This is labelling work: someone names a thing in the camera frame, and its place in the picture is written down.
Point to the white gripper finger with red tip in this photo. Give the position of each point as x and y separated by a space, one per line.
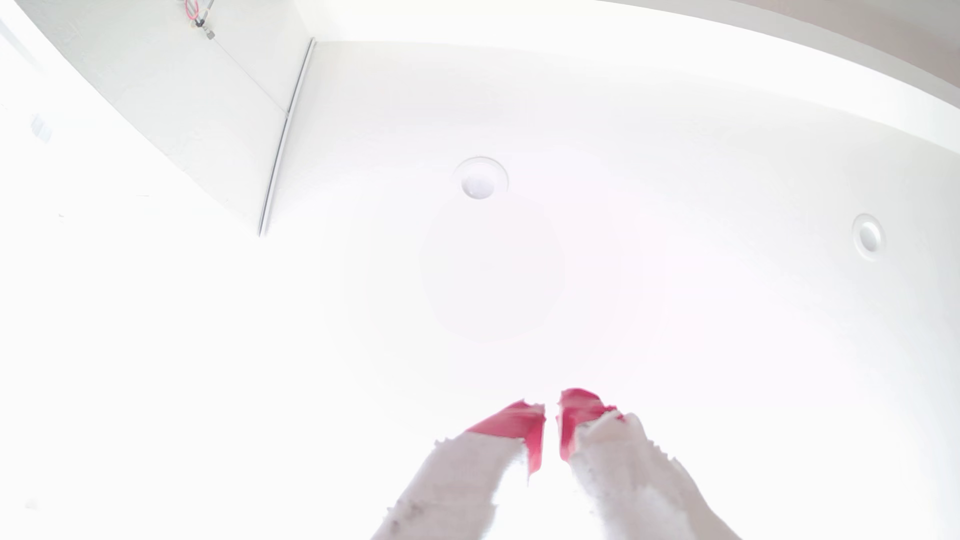
637 487
457 487

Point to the white ceiling trim strip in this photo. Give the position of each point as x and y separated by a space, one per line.
285 127

